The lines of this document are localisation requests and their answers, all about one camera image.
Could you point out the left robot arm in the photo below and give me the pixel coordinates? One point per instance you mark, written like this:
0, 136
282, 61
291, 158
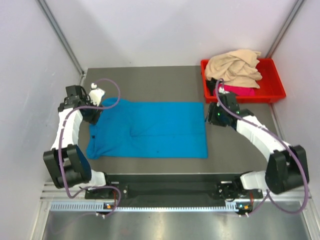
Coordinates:
65, 152

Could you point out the black t-shirt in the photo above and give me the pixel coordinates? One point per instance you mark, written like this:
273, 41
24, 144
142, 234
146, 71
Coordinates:
212, 86

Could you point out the beige t-shirt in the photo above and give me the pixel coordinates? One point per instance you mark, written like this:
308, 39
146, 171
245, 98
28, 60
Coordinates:
237, 68

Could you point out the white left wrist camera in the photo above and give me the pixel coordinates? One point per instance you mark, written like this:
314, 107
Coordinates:
96, 95

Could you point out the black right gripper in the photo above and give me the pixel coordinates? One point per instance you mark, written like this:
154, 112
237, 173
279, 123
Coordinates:
211, 115

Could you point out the white slotted cable duct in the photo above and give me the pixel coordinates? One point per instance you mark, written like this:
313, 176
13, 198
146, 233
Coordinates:
104, 207

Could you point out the blue t-shirt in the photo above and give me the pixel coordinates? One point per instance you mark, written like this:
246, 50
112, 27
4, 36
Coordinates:
149, 130

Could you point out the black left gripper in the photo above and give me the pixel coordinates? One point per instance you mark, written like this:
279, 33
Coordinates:
94, 118

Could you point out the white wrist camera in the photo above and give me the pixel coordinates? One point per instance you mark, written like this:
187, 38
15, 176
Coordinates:
221, 90
96, 95

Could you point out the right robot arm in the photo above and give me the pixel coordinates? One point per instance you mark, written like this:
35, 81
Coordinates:
287, 166

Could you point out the corner aluminium post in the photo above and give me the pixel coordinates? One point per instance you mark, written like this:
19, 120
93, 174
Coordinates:
43, 5
297, 6

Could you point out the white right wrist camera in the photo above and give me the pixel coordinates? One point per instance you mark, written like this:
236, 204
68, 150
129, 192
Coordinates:
221, 90

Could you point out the left corner aluminium post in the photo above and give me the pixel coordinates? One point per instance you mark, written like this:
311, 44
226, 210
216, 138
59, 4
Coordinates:
43, 5

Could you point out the pink t-shirt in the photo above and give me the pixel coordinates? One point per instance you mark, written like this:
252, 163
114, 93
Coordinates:
240, 91

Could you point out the right corner aluminium post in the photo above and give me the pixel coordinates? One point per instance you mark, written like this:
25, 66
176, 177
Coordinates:
297, 6

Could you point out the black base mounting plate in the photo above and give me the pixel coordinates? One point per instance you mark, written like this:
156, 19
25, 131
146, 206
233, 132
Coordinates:
184, 190

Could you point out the red plastic bin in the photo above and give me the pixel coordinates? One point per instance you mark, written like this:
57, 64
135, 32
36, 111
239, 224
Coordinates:
271, 88

